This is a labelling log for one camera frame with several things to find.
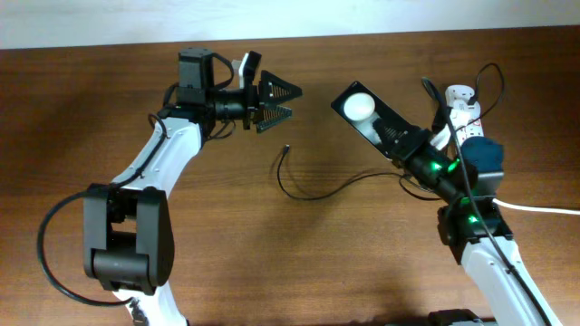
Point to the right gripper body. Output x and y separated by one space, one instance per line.
430 165

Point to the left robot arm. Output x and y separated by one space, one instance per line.
128 243

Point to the black Samsung Galaxy smartphone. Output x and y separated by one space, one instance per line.
359 106

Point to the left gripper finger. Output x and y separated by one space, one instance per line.
270 116
274 89

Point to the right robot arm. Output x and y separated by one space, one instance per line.
472 227

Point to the white USB charger plug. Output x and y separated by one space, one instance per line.
462 113

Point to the white power strip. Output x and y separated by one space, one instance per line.
473 128

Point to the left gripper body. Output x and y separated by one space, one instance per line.
231 103

